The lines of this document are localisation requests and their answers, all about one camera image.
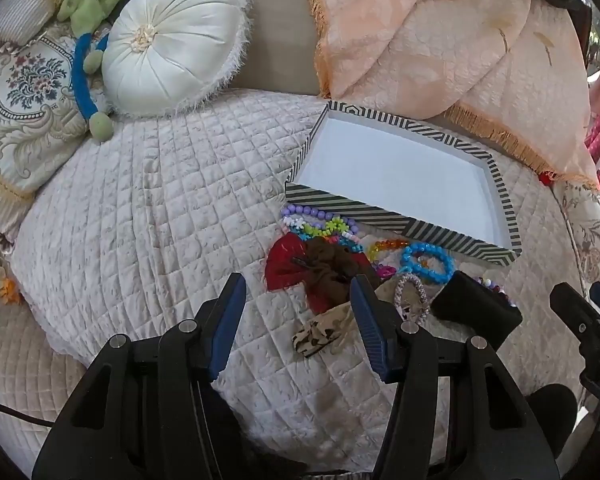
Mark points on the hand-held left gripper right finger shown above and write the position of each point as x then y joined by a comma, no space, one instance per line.
367,330

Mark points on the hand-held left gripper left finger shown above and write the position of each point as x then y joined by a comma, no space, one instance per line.
227,325

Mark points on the brown sheer hair bow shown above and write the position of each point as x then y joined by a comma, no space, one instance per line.
330,265

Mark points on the red fabric hair bow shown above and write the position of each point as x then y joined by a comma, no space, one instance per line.
285,265

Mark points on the black cloth pouch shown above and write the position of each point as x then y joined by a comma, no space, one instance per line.
475,310

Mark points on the striped cardboard box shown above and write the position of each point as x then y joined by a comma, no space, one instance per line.
395,170

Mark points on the floral cream bedding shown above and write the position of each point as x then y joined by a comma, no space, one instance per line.
587,230

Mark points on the small red object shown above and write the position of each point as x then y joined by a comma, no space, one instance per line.
545,178

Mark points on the white quilted bedspread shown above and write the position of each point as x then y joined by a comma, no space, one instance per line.
155,210

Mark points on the round white satin pillow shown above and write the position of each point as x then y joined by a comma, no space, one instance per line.
170,45

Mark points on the peach fringed blanket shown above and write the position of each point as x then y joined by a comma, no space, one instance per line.
420,35

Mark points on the floral embroidered cushion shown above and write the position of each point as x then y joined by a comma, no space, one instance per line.
25,90

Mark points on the green blue plush toy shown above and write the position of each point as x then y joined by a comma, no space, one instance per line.
87,5

